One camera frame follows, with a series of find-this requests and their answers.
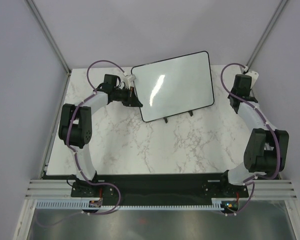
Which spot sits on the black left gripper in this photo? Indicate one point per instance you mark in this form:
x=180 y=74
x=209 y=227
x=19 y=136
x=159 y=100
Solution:
x=130 y=97

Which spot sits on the black-framed small whiteboard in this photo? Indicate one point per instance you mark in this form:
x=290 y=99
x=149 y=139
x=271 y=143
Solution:
x=174 y=86

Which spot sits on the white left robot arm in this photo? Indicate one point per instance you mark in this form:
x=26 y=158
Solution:
x=75 y=126

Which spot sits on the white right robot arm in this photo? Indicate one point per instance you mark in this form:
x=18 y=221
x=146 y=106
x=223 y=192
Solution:
x=266 y=150

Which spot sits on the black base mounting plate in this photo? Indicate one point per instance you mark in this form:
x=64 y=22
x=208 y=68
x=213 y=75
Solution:
x=186 y=188

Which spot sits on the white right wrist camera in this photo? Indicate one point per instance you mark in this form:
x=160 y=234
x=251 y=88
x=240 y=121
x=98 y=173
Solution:
x=253 y=74

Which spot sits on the aluminium left corner post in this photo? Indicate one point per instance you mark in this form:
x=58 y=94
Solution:
x=47 y=34

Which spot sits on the aluminium corner post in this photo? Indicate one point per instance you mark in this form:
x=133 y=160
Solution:
x=47 y=34
x=267 y=31

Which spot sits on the white slotted cable duct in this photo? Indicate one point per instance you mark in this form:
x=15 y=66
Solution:
x=96 y=204

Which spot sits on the aluminium right corner post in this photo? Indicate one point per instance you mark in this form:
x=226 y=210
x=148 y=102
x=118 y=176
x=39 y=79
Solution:
x=267 y=31

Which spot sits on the aluminium frame rail front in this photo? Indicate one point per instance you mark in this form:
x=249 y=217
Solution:
x=264 y=190

